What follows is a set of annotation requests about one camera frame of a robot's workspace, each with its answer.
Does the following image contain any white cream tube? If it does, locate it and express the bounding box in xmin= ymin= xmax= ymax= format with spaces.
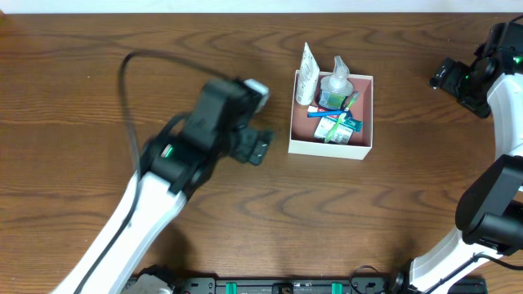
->
xmin=295 ymin=42 xmax=320 ymax=106

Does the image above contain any white green soap packet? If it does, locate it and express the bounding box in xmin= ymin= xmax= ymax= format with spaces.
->
xmin=314 ymin=117 xmax=354 ymax=145

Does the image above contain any blue disposable razor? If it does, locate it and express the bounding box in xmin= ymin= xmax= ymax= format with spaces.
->
xmin=307 ymin=110 xmax=352 ymax=118

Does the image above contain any green and white toothbrush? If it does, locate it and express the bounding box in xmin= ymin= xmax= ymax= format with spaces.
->
xmin=324 ymin=91 xmax=360 ymax=143

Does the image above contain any clear pump bottle dark liquid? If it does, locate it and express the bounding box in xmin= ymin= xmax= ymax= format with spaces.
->
xmin=318 ymin=56 xmax=354 ymax=110

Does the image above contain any teal toothpaste tube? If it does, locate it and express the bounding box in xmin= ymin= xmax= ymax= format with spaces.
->
xmin=307 ymin=106 xmax=363 ymax=132

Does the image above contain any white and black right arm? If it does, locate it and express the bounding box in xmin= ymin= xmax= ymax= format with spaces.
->
xmin=387 ymin=17 xmax=522 ymax=293

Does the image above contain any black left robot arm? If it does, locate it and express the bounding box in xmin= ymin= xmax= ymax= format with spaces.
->
xmin=54 ymin=78 xmax=274 ymax=293

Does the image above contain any white box with pink interior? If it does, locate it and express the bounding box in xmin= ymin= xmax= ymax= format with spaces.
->
xmin=288 ymin=69 xmax=374 ymax=160

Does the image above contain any black left cable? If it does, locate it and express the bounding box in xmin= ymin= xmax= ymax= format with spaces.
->
xmin=71 ymin=49 xmax=234 ymax=294

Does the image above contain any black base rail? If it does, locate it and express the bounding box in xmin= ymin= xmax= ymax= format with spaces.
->
xmin=122 ymin=265 xmax=489 ymax=294

